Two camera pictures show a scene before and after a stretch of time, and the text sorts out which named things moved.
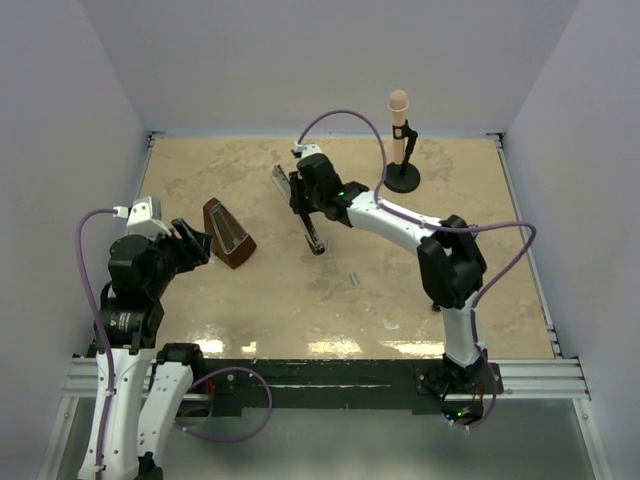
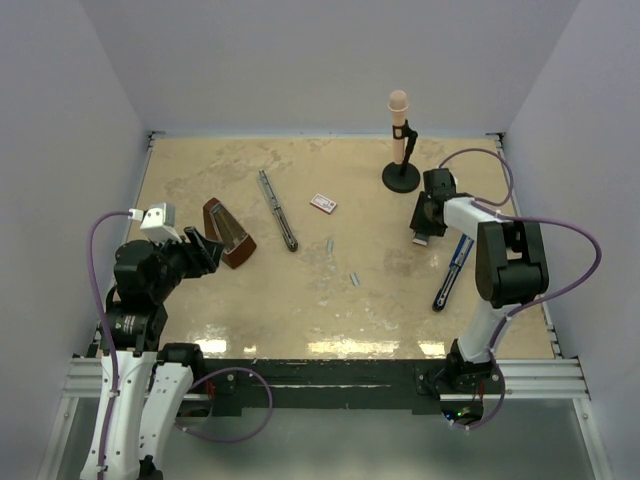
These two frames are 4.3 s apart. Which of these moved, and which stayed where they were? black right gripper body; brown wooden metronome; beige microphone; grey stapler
Moved: grey stapler; black right gripper body
Stayed: beige microphone; brown wooden metronome
